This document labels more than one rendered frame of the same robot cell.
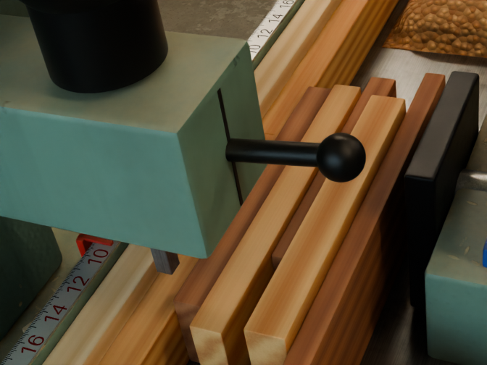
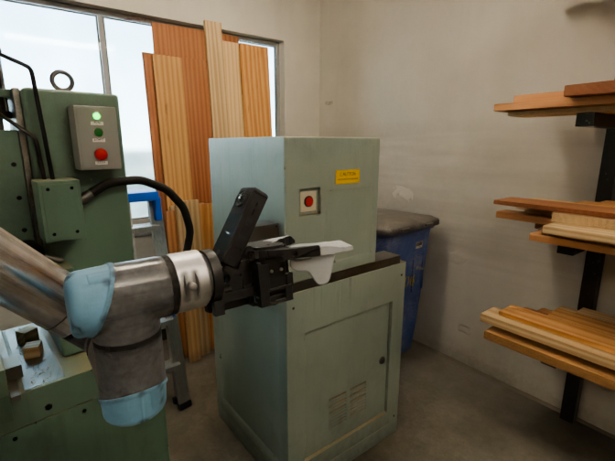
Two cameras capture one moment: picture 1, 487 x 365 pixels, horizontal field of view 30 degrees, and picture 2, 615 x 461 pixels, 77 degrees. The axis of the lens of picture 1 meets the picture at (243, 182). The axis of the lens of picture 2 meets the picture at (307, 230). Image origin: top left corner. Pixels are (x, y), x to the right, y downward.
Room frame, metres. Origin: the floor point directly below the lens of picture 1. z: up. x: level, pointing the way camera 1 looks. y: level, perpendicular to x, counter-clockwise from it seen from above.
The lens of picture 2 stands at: (1.45, -0.61, 1.39)
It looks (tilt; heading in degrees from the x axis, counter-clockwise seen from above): 13 degrees down; 106
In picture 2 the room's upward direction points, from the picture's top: straight up
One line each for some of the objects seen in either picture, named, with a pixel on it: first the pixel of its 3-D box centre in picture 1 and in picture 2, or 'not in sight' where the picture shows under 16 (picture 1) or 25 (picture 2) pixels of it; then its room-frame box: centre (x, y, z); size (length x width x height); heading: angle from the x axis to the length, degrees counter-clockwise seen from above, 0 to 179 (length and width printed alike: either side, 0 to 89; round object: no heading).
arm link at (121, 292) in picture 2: not in sight; (122, 296); (1.13, -0.26, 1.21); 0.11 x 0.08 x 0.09; 53
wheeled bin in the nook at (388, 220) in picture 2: not in sight; (372, 284); (1.19, 1.82, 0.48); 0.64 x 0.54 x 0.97; 146
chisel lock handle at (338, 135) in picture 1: (288, 149); not in sight; (0.30, -0.02, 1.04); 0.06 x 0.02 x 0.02; 59
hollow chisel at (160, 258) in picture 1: (158, 232); not in sight; (0.34, 0.05, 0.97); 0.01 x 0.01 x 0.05; 59
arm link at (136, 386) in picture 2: not in sight; (128, 365); (1.11, -0.25, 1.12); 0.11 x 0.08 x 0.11; 143
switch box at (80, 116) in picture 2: not in sight; (95, 138); (0.62, 0.25, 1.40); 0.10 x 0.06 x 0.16; 59
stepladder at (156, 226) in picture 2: not in sight; (151, 305); (0.16, 0.96, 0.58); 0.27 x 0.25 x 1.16; 146
